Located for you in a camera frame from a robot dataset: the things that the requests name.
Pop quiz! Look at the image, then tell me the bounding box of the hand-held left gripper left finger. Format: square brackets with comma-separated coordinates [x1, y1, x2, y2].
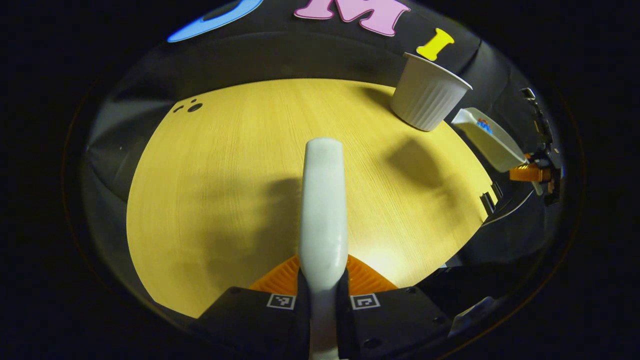
[196, 255, 311, 360]

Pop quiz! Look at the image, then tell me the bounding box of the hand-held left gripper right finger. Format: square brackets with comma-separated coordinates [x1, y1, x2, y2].
[335, 253, 449, 360]

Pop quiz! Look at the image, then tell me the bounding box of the white plastic dustpan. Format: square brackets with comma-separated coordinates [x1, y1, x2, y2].
[451, 107, 544, 197]

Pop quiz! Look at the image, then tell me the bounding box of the white ribbed garbage bin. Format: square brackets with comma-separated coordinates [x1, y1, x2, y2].
[390, 52, 473, 132]

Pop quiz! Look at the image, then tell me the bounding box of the wooden desktop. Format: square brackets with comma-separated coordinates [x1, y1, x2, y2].
[126, 78, 500, 319]

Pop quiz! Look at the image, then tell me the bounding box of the dark metal stand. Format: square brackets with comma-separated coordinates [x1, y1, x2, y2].
[520, 87, 555, 153]

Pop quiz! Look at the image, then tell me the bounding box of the black backdrop cloth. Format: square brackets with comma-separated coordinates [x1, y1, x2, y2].
[80, 0, 566, 321]

